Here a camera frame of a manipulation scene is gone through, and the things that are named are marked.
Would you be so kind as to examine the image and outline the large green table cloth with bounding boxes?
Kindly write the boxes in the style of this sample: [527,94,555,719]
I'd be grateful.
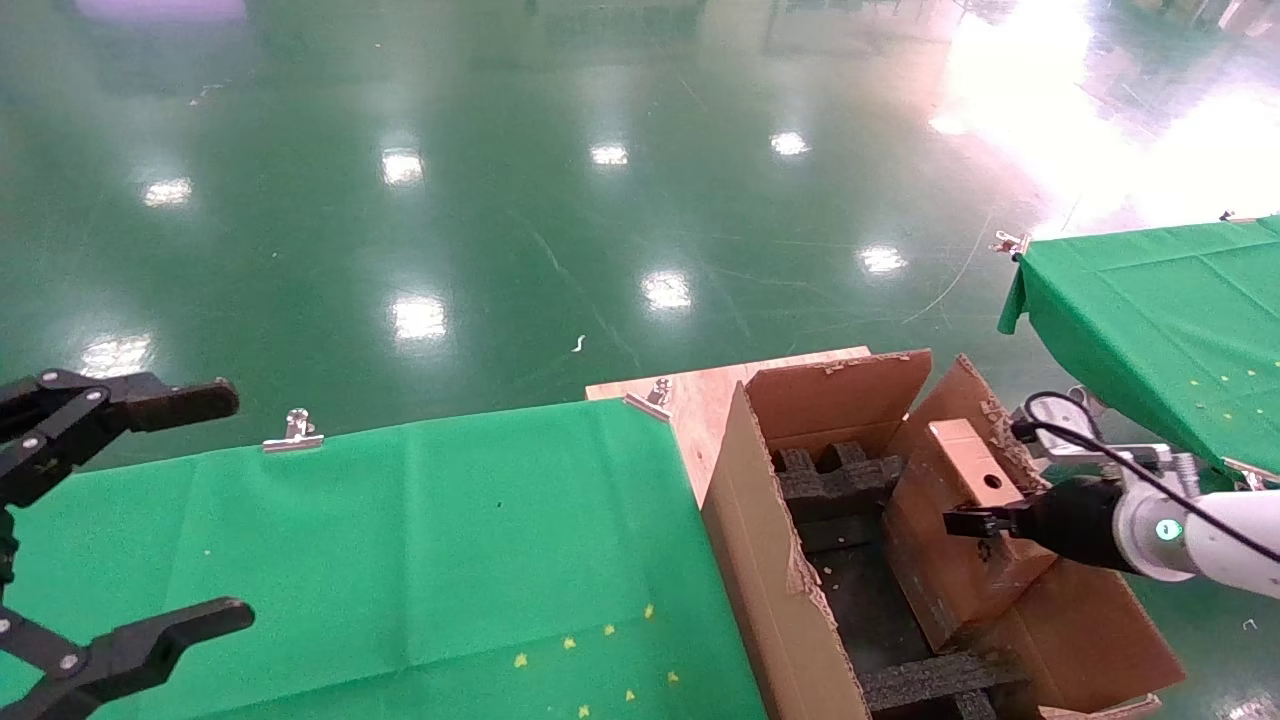
[0,398,766,720]

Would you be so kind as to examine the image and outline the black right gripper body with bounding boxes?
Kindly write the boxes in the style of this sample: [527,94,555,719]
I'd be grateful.
[1015,476,1136,573]

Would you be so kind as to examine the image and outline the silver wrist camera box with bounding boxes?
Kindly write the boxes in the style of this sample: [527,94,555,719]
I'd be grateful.
[1025,390,1106,431]

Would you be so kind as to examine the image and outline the black camera cable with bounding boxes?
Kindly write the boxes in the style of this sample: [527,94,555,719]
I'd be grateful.
[1012,392,1280,566]

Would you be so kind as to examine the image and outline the large open brown carton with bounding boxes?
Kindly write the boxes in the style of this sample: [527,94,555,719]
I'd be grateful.
[700,348,1186,720]

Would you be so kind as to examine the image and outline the silver camera mount bracket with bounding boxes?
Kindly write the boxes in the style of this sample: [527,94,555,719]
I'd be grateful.
[1040,430,1201,493]

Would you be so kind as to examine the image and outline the small brown cardboard box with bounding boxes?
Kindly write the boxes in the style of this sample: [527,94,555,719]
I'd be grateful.
[883,418,1061,653]

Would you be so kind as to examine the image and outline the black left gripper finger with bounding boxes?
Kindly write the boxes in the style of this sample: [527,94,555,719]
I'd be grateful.
[0,598,256,720]
[0,370,241,511]

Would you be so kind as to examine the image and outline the green table cloth with crumbs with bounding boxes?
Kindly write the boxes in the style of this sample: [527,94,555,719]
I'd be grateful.
[998,215,1280,481]

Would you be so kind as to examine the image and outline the black foam insert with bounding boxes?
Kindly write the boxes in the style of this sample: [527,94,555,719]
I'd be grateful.
[768,440,1031,720]

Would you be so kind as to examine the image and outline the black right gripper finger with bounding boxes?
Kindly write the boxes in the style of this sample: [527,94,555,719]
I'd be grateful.
[943,507,1026,541]

